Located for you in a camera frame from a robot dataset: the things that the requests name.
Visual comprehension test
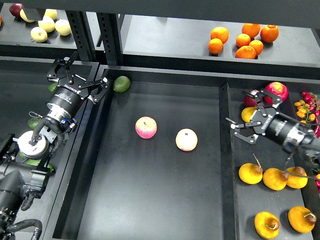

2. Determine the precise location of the black metal shelf upright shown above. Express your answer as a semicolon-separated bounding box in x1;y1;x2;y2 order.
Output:
65;10;125;66

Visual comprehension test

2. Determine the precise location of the orange small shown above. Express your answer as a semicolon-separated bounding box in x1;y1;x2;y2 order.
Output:
235;33;251;48
249;40;264;56

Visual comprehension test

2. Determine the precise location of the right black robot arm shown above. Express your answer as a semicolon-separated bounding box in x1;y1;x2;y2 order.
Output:
226;88;320;167

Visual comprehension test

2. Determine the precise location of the black right tray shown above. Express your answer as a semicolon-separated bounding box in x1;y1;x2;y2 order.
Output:
219;77;320;240

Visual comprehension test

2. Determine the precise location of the pink red apple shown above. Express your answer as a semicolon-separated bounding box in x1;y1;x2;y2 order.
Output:
135;116;158;139

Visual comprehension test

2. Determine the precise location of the yellow pear shelf middle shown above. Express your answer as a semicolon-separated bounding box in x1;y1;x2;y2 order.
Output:
38;16;55;33

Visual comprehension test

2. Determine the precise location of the yellow pear shelf top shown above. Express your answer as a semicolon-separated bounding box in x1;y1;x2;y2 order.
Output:
44;8;58;21

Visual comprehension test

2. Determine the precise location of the orange far left top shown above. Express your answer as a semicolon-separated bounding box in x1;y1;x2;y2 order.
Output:
210;26;229;44

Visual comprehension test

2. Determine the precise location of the orange far left bottom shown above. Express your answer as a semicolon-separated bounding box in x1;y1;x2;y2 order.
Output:
208;38;224;55

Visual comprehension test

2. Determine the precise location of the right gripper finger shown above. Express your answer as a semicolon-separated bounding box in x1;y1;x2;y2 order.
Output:
253;88;283;117
225;117;262;145

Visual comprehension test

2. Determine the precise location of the red pomegranate fruit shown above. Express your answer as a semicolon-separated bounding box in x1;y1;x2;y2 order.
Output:
264;82;289;101

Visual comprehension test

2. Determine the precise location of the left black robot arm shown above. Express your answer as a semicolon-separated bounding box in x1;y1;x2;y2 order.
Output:
0;51;113;240

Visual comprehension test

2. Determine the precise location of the green avocado at tray corner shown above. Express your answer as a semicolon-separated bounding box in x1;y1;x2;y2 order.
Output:
113;75;131;93

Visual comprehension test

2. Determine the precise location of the orange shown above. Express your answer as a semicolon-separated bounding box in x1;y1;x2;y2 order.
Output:
260;24;279;43
210;26;229;44
235;45;256;59
208;38;224;55
241;23;261;39

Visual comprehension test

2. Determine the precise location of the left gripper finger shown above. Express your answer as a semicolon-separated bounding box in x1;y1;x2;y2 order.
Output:
77;69;110;104
46;51;78;84

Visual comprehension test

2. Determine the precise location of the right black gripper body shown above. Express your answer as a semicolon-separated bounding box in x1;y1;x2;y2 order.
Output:
252;110;314;153

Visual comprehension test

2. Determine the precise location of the green avocado left tray top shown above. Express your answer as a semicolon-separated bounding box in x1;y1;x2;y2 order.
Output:
48;82;58;93

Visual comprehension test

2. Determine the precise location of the dark red small apple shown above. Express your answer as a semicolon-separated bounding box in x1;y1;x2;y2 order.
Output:
243;89;259;108

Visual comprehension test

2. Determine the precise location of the orange centre small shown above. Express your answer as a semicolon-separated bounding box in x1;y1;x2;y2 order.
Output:
235;33;251;48

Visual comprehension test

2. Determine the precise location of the orange top middle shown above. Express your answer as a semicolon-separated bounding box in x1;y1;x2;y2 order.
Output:
241;23;261;39

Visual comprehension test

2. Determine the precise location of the yellow pear upper right tray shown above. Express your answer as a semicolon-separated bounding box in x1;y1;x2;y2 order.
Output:
241;106;258;123

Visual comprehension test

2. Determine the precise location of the yellow pear behind arm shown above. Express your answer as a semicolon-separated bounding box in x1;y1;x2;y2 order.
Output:
285;166;308;189

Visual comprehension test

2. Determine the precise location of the yellow pear under label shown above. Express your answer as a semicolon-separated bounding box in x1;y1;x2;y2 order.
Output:
19;9;35;23

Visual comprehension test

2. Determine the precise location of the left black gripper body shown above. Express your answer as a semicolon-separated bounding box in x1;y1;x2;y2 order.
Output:
47;77;89;118

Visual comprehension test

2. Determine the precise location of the black centre tray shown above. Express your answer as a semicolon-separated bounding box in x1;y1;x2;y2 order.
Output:
43;64;240;240

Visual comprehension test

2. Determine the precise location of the pale yellow pink apple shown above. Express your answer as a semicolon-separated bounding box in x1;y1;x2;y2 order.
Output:
175;128;198;152

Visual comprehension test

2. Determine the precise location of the yellow pear shelf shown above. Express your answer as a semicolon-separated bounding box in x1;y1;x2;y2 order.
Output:
38;16;55;33
44;8;58;21
30;27;48;43
55;19;72;37

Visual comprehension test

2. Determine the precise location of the red chili pepper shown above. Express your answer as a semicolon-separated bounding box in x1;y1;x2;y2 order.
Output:
314;118;320;138

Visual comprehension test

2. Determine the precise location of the yellow pear shelf front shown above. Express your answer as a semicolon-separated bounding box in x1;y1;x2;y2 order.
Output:
30;27;48;43

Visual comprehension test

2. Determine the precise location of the orange top right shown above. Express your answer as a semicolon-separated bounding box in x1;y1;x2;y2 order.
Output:
260;24;279;43

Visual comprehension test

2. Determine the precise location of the orange right small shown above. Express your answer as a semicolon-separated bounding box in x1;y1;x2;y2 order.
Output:
249;40;264;56

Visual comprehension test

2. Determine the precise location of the yellow pear shelf right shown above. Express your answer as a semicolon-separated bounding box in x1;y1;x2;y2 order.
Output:
55;19;72;37

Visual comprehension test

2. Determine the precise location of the orange front bottom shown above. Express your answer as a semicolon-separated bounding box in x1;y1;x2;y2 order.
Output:
235;45;256;59

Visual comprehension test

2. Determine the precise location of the dark red apple on shelf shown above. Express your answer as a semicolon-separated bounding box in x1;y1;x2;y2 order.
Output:
9;3;23;18

